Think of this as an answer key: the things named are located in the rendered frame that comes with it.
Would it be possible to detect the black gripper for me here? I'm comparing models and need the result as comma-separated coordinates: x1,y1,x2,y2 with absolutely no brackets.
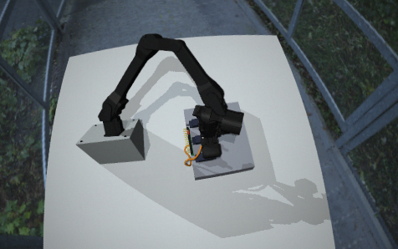
198,118,222,159

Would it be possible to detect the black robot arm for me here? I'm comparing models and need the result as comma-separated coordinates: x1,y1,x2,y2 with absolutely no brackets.
98,33,244,137

